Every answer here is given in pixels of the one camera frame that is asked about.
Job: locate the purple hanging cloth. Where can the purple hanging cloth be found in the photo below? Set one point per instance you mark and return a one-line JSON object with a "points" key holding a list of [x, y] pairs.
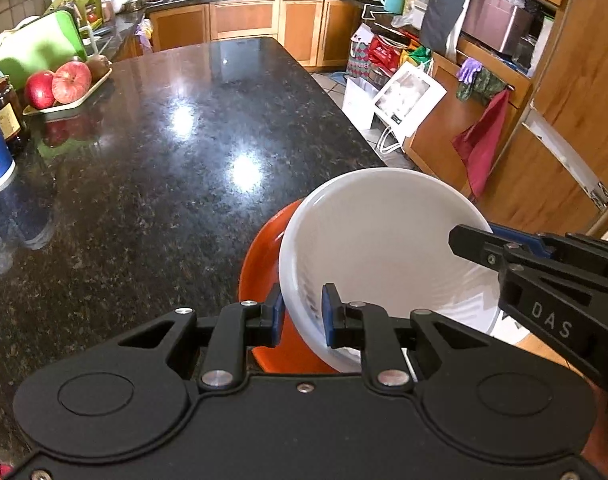
{"points": [[145, 35]]}

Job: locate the striped red apple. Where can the striped red apple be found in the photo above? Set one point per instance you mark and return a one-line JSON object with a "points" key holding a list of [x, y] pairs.
{"points": [[71, 82]]}

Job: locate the white ribbed plastic bowl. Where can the white ribbed plastic bowl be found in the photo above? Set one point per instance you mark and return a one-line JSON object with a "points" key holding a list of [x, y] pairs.
{"points": [[383, 240]]}

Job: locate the tall wooden cabinet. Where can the tall wooden cabinet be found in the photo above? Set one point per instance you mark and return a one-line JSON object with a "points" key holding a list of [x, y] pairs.
{"points": [[573, 60]]}

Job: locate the orange plastic plate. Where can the orange plastic plate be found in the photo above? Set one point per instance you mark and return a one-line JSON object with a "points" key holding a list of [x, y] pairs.
{"points": [[264, 270]]}

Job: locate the white framed box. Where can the white framed box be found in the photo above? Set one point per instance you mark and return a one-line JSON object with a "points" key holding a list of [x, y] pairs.
{"points": [[408, 100]]}

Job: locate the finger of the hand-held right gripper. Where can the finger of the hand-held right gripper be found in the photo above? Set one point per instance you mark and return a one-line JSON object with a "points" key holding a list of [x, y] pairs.
{"points": [[478, 247], [523, 237]]}

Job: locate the red hanging cloth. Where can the red hanging cloth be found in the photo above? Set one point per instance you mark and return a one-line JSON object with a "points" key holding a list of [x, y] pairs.
{"points": [[483, 140]]}

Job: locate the metal drawer rail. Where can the metal drawer rail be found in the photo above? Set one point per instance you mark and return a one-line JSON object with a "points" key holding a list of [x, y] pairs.
{"points": [[563, 155]]}

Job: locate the dark apron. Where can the dark apron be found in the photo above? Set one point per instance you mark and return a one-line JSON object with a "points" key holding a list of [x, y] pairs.
{"points": [[446, 5]]}

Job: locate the dark red apple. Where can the dark red apple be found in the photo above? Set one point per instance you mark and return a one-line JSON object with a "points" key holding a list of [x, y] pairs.
{"points": [[39, 91]]}

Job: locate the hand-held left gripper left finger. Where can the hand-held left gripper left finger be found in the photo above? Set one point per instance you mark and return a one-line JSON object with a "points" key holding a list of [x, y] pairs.
{"points": [[279, 320]]}

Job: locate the green cloth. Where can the green cloth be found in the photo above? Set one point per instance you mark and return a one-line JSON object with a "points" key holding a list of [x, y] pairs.
{"points": [[488, 85]]}

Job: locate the red bag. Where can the red bag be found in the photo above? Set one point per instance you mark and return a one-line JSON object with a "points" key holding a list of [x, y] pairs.
{"points": [[386, 55]]}

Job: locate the purple glove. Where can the purple glove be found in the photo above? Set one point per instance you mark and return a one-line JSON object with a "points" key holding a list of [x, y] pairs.
{"points": [[468, 70]]}

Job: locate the green cutting board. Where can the green cutting board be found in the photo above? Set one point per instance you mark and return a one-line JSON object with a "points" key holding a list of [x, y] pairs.
{"points": [[34, 45]]}

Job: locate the brown kiwi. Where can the brown kiwi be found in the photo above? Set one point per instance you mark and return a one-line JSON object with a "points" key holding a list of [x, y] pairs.
{"points": [[99, 67]]}

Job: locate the dark sauce jar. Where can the dark sauce jar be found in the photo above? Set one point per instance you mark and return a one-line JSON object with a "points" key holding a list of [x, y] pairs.
{"points": [[9, 120]]}

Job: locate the silver kitchen appliance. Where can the silver kitchen appliance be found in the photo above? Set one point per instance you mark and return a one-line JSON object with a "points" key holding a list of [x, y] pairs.
{"points": [[496, 20]]}

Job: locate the patterned gift bag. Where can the patterned gift bag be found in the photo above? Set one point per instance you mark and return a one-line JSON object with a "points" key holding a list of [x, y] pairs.
{"points": [[360, 52]]}

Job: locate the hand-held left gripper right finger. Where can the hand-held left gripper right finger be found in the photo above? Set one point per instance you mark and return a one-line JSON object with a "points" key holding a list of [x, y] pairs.
{"points": [[326, 315]]}

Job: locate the wooden lower cabinets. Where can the wooden lower cabinets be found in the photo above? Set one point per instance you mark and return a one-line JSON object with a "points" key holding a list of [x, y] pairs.
{"points": [[244, 22]]}

